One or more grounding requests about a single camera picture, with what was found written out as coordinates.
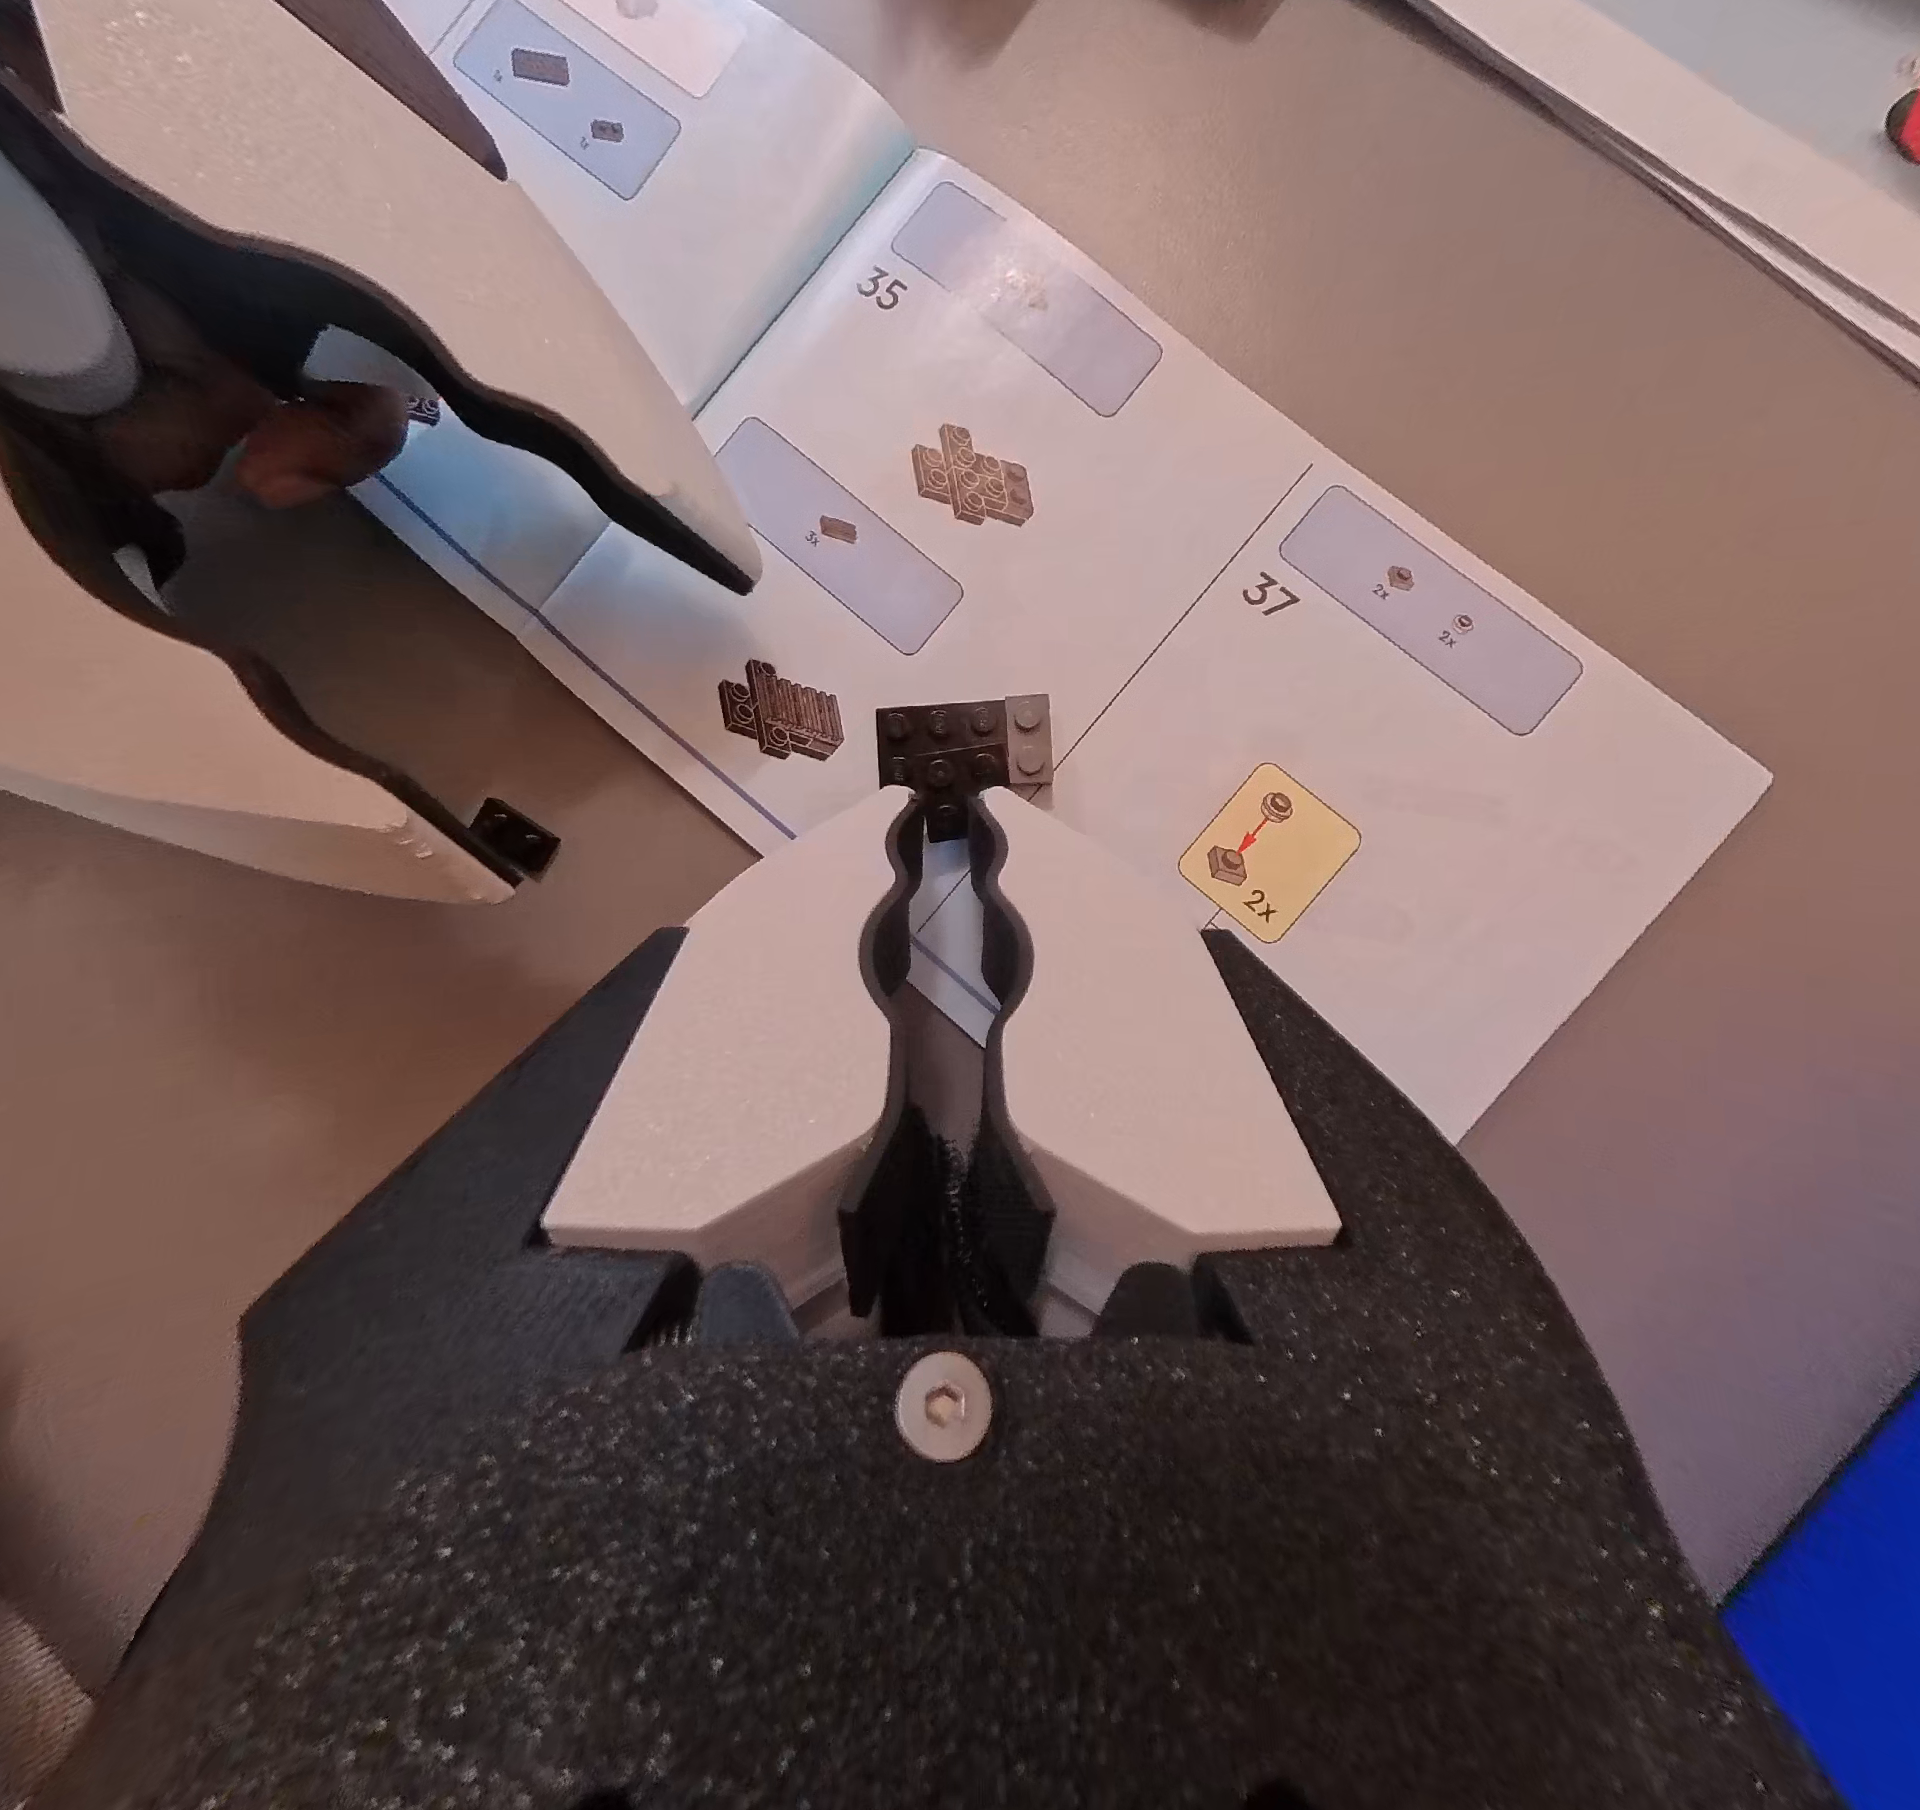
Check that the open lego instruction booklet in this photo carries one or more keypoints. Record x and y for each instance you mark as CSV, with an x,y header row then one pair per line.
x,y
1200,414

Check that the person's left hand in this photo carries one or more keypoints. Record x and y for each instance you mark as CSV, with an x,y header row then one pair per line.
x,y
300,439

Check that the blue plastic bin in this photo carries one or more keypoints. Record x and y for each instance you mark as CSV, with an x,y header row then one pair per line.
x,y
1844,1645

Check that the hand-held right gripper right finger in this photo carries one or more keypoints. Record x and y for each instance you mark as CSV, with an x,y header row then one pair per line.
x,y
1154,1075

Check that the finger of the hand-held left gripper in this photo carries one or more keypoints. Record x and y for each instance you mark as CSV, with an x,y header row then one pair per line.
x,y
375,190
181,744

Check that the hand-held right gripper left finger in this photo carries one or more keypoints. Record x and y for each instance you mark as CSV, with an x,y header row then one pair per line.
x,y
721,1075

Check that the closed lego instruction booklet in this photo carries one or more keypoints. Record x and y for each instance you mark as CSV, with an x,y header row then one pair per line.
x,y
1651,71

